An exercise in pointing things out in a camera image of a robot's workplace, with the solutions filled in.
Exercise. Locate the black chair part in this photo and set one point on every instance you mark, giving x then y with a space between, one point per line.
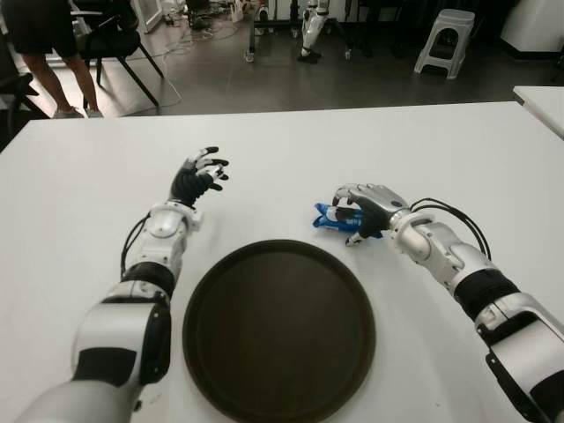
13 101

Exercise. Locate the white plastic stool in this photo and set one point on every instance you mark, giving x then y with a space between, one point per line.
447 22

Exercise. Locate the white side table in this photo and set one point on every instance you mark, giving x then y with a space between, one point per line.
544 103

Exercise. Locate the black chair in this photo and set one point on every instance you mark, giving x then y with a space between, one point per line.
114 44

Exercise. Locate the white bag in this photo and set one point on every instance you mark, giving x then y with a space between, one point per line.
238 11

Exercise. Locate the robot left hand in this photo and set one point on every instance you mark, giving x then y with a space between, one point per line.
187 185

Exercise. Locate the white cabinet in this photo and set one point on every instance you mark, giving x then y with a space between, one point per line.
537 26

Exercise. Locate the blue Oreo packet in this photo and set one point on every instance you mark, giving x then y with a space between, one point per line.
328 218

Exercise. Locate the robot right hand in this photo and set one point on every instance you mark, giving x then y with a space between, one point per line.
381 200

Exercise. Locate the round dark brown tray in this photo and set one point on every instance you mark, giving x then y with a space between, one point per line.
279 335

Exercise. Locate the white framed panel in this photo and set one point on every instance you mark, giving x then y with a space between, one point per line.
152 17

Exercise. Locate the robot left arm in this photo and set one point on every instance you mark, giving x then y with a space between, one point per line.
163 229

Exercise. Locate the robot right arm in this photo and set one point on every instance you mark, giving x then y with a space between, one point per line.
440 251

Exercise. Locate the person in black shorts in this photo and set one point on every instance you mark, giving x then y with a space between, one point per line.
39 26

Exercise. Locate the white humanoid robot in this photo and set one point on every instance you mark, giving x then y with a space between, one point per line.
310 28

